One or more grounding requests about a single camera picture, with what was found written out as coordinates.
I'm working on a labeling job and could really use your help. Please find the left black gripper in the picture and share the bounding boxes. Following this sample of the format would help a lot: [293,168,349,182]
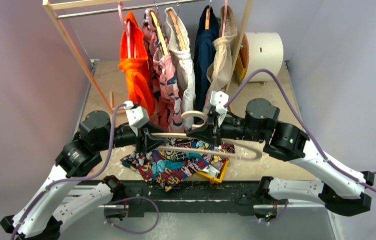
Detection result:
[97,120,169,154]

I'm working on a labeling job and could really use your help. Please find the colourful comic print shorts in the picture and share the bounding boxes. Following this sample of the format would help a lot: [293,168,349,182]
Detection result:
[121,149,229,191]

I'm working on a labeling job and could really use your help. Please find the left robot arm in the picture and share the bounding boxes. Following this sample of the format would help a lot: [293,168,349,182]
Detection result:
[0,106,164,240]

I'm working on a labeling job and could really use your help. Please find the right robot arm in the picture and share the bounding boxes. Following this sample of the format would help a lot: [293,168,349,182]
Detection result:
[187,98,374,217]

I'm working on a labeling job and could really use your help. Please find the pink patterned shorts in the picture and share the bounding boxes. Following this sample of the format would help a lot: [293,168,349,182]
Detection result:
[142,8,184,133]

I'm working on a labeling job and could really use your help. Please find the beige shorts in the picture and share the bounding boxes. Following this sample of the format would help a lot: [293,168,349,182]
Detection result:
[206,6,238,101]

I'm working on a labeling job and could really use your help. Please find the white shorts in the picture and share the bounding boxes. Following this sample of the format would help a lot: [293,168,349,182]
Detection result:
[164,6,197,132]

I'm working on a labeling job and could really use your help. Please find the navy blue shorts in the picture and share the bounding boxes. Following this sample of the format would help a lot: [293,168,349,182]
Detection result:
[193,5,219,111]

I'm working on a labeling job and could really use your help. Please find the orange wooden hanger navy shorts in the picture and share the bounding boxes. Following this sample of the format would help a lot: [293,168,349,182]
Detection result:
[204,5,211,30]

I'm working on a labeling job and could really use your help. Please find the pink hanger under orange shorts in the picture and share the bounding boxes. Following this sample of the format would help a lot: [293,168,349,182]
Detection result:
[118,2,132,58]

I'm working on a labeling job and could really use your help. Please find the pink hanger under beige shorts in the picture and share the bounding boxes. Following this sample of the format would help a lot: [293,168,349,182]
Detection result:
[221,0,228,37]

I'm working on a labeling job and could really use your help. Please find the white items in bin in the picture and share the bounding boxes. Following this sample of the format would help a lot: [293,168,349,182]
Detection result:
[202,165,220,178]

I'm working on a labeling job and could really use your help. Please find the yellow plastic bin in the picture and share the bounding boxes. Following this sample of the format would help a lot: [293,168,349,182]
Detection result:
[196,159,230,184]

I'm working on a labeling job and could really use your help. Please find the white cylindrical drum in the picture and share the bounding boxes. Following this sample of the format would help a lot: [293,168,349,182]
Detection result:
[235,32,284,83]

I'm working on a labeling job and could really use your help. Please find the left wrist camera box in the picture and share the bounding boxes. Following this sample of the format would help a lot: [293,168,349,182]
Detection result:
[124,100,149,137]

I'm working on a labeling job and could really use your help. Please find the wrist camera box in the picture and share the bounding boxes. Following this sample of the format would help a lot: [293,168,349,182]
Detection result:
[124,100,149,137]
[205,90,229,127]

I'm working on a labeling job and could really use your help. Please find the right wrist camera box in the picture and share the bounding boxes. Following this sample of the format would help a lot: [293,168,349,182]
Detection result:
[205,90,229,127]

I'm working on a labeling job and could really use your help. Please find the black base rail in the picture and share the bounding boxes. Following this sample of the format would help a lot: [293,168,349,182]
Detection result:
[68,179,324,220]

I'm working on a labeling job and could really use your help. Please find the loose purple cable loop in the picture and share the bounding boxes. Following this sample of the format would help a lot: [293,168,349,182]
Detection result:
[103,196,160,235]

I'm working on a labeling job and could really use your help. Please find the metal hanging rail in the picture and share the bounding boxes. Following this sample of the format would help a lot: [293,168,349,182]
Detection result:
[57,0,205,20]

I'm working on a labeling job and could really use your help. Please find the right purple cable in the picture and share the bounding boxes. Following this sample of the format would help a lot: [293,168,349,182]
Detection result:
[222,68,376,201]

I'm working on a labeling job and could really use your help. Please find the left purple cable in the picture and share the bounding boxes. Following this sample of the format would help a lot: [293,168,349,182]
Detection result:
[9,103,132,240]

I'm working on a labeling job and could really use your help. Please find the wooden clothes rack frame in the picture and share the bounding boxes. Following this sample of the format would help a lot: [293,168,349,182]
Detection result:
[42,0,254,113]

